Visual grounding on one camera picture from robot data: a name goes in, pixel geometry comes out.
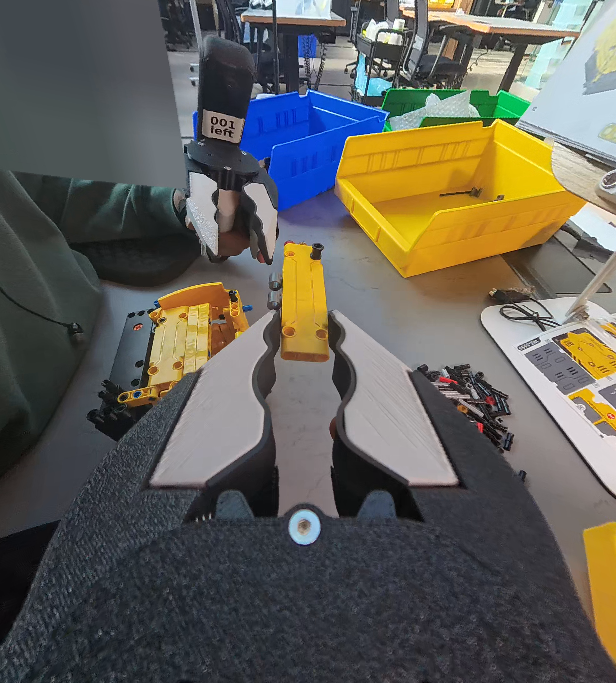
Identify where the black wired earphone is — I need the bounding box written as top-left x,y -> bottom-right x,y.
0,235 -> 86,342

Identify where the clear bubble wrap sheet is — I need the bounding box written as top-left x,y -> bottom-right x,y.
388,91 -> 482,131

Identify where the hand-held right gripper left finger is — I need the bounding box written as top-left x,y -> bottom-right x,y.
149,311 -> 282,518

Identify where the black office chair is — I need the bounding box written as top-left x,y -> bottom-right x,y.
398,0 -> 466,89

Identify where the pile of small lego pins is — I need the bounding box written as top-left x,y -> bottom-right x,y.
417,363 -> 527,481

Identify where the black utility cart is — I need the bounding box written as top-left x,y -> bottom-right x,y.
352,18 -> 410,105

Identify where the white flat board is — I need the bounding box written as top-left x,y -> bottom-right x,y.
480,296 -> 616,515

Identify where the person's left forearm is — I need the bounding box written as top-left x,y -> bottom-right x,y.
15,171 -> 202,252

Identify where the dark desk cable hatch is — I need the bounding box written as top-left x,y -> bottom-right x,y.
502,229 -> 616,301

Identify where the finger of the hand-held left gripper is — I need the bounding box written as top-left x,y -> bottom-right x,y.
185,172 -> 220,257
240,181 -> 280,266

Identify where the green plastic storage bin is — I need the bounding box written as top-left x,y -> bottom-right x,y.
381,88 -> 531,131

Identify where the blue plastic storage bin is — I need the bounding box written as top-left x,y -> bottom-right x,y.
193,90 -> 390,211

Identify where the person's left hand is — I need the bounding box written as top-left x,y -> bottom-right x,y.
209,223 -> 267,265

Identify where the black usb cable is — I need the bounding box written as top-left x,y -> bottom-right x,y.
488,286 -> 562,332

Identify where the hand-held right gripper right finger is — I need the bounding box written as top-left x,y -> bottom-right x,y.
329,311 -> 460,518

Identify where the lego sticker sheet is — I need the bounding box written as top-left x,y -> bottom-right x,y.
516,312 -> 616,458

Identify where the yellow lego vehicle model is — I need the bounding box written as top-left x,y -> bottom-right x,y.
86,282 -> 252,441

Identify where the lego instruction booklet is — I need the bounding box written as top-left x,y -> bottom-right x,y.
516,0 -> 616,169

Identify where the wooden top office desk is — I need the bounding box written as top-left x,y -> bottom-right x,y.
401,5 -> 582,92
241,8 -> 347,94

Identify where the yellow lego panel assembly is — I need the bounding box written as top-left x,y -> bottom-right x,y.
267,241 -> 331,364

